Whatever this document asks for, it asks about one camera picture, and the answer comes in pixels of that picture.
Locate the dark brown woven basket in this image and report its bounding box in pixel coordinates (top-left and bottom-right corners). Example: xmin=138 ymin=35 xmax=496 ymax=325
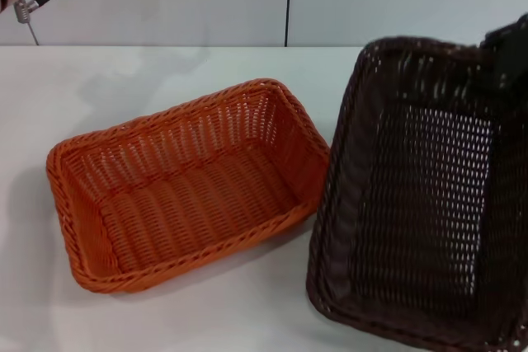
xmin=305 ymin=36 xmax=528 ymax=352

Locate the orange woven basket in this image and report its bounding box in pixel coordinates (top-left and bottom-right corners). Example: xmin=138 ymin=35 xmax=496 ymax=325
xmin=45 ymin=77 xmax=332 ymax=295

